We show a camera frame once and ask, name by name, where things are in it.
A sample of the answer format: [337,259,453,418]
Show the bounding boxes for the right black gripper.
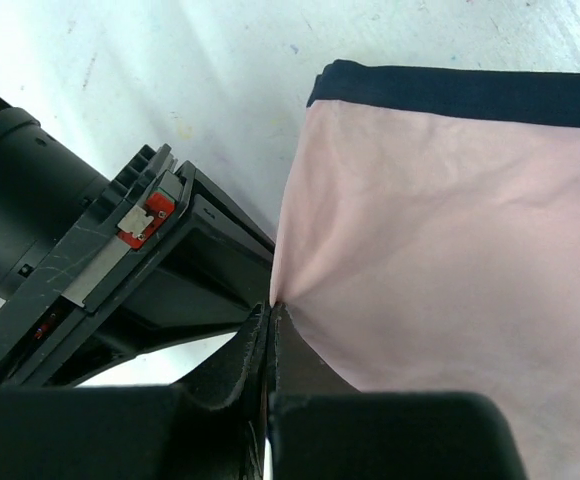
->
[0,144,274,382]

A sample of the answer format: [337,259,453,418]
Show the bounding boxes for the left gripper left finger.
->
[0,304,270,479]

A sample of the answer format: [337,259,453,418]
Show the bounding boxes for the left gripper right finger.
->
[268,304,527,479]

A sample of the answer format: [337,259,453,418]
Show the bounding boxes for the pink underwear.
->
[270,60,580,479]

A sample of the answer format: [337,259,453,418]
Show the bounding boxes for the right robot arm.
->
[0,97,274,387]

